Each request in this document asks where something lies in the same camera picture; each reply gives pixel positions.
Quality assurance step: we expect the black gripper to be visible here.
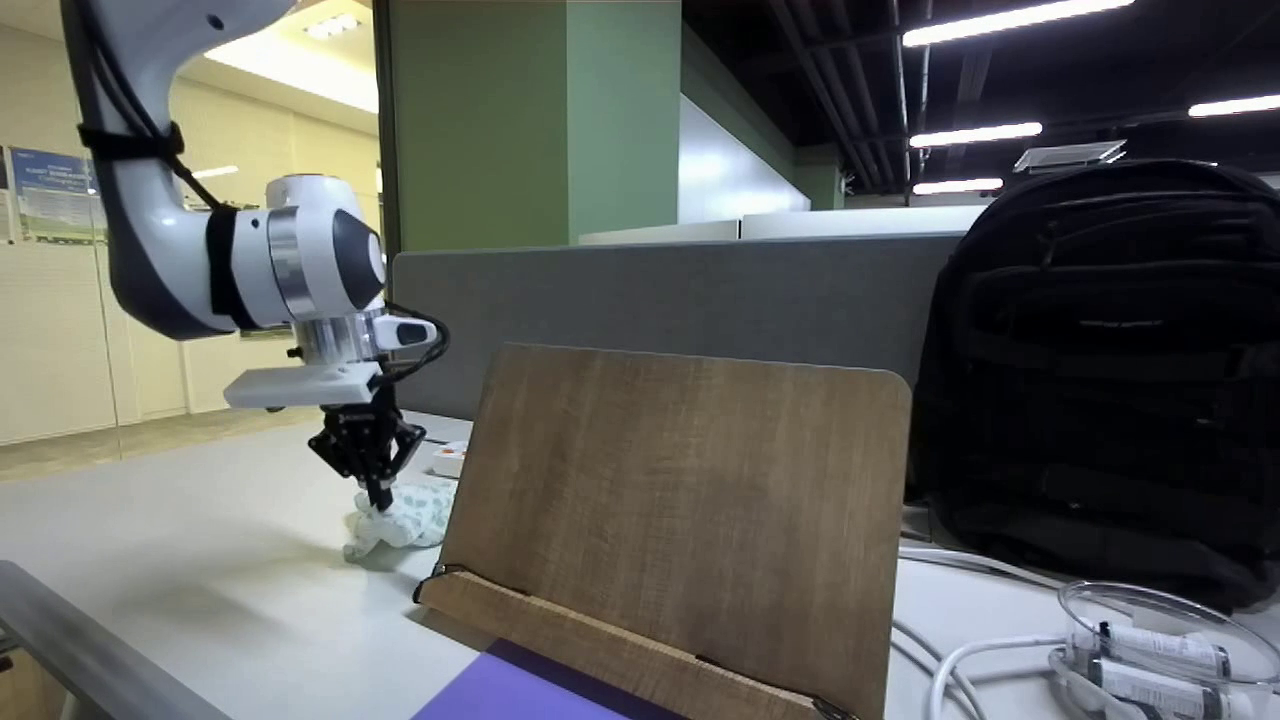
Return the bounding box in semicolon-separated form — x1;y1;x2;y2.
306;398;434;517

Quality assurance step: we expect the white green patterned cloth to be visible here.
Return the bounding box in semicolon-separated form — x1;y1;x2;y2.
342;435;471;573

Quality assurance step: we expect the wooden book stand board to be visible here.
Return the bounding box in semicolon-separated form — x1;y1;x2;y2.
409;342;918;720

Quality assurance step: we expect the purple paper sheet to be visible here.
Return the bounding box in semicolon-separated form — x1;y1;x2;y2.
412;636;691;720

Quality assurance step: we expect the grey desk partition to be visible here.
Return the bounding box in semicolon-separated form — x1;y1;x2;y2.
387;236;964;423

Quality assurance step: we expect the fluorescent ceiling light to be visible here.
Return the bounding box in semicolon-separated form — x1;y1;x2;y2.
1185;94;1280;125
911;177;1008;199
902;0;1135;52
909;122;1049;152

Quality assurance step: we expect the black backpack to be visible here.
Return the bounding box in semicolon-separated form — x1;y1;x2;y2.
909;156;1280;615

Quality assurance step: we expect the white power strip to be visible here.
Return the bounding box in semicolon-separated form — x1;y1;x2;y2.
1045;615;1280;720

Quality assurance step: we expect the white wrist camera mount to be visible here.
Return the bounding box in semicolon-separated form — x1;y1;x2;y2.
221;369;387;414

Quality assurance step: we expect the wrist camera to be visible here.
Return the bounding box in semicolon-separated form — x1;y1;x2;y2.
370;309;450;366

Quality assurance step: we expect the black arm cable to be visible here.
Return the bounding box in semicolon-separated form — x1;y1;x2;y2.
58;0;244;323

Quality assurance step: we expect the wall poster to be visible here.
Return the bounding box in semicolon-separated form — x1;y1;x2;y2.
0;140;107;250

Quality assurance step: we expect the thick white table cable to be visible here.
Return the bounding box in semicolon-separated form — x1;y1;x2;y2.
888;615;1071;720

